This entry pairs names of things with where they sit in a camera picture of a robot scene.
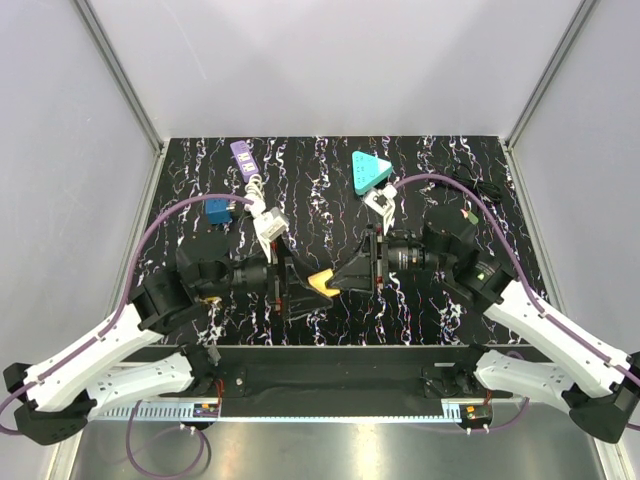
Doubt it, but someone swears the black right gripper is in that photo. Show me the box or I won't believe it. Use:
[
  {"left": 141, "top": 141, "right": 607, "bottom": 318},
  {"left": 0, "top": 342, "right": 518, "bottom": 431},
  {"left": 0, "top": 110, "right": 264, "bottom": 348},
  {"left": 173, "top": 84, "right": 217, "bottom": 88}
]
[{"left": 327, "top": 222, "right": 452, "bottom": 293}]

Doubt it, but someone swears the white slotted cable duct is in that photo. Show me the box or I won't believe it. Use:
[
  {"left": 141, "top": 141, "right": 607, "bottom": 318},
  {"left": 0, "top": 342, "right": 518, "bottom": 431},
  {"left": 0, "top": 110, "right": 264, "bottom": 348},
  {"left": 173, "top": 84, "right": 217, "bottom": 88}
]
[{"left": 95, "top": 401, "right": 220, "bottom": 422}]

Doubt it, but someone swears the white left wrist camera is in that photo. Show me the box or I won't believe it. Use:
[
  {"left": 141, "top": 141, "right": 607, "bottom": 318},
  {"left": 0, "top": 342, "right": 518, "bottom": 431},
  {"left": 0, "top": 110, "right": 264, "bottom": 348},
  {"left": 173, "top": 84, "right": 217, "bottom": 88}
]
[{"left": 253, "top": 207, "right": 289, "bottom": 254}]

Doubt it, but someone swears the teal triangular power strip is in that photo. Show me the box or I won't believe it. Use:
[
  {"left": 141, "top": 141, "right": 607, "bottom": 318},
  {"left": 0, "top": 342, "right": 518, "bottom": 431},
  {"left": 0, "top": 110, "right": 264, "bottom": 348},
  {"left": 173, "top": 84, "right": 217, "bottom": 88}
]
[{"left": 352, "top": 151, "right": 393, "bottom": 196}]

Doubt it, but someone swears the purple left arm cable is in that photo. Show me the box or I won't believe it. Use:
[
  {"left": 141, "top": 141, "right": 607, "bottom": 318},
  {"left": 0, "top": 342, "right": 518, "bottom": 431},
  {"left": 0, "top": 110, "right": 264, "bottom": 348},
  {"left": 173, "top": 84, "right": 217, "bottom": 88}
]
[{"left": 0, "top": 193, "right": 256, "bottom": 476}]

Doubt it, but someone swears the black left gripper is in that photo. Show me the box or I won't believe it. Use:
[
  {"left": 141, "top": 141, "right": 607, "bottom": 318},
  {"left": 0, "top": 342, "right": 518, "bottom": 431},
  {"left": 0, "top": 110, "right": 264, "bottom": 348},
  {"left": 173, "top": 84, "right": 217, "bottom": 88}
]
[{"left": 197, "top": 235, "right": 334, "bottom": 319}]

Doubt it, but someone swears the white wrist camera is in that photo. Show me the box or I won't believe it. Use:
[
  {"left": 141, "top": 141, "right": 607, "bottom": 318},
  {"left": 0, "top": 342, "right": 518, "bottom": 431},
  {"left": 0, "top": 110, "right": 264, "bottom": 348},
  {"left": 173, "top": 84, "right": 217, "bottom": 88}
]
[
  {"left": 364, "top": 184, "right": 398, "bottom": 222},
  {"left": 253, "top": 207, "right": 289, "bottom": 254}
]

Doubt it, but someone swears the blue cube socket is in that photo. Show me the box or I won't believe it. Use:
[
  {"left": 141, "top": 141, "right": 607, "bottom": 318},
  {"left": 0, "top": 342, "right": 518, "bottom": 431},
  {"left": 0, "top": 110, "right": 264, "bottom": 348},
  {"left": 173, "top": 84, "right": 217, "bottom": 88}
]
[{"left": 204, "top": 198, "right": 235, "bottom": 226}]

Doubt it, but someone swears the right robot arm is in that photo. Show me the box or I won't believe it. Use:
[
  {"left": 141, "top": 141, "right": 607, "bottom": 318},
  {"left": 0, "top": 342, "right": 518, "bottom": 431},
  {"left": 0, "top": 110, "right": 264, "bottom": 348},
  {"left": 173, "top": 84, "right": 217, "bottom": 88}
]
[{"left": 325, "top": 206, "right": 639, "bottom": 444}]

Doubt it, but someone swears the green round-hole power strip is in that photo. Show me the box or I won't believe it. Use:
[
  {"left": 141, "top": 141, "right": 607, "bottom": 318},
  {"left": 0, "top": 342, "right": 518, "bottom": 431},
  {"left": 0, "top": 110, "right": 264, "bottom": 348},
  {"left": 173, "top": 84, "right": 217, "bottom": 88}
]
[{"left": 465, "top": 210, "right": 479, "bottom": 226}]

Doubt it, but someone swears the purple power strip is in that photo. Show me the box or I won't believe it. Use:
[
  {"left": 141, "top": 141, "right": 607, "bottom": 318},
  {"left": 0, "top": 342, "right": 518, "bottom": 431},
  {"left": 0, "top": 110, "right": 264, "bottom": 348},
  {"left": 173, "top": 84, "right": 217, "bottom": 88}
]
[{"left": 230, "top": 140, "right": 260, "bottom": 183}]

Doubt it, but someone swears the black cable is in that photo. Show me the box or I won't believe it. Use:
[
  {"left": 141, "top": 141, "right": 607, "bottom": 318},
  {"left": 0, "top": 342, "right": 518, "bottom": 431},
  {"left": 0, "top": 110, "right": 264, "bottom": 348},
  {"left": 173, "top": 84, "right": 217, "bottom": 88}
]
[{"left": 429, "top": 164, "right": 503, "bottom": 204}]

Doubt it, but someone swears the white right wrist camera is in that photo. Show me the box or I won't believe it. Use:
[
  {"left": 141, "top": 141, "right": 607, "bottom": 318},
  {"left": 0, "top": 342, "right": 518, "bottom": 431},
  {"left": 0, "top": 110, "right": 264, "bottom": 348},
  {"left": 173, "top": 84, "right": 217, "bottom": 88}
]
[{"left": 364, "top": 184, "right": 398, "bottom": 222}]

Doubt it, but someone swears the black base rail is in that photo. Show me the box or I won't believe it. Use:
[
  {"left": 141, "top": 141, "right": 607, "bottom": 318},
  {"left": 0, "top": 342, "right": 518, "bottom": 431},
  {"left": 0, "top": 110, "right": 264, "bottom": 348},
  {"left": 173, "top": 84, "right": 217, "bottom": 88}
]
[{"left": 158, "top": 345, "right": 514, "bottom": 401}]

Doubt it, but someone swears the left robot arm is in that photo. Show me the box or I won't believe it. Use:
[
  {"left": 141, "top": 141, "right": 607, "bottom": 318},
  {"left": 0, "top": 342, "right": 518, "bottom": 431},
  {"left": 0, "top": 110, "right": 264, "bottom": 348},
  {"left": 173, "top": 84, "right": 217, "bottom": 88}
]
[{"left": 3, "top": 231, "right": 333, "bottom": 446}]

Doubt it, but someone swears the white coiled cord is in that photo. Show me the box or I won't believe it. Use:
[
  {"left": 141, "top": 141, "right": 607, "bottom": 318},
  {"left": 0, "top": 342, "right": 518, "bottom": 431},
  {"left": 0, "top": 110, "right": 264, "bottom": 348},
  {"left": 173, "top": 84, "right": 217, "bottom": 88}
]
[{"left": 242, "top": 174, "right": 266, "bottom": 218}]

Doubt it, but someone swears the yellow cube socket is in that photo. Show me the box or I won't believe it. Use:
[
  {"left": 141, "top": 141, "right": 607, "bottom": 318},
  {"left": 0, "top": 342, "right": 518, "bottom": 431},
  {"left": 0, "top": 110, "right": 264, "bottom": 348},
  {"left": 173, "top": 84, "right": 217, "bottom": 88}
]
[{"left": 307, "top": 269, "right": 340, "bottom": 298}]

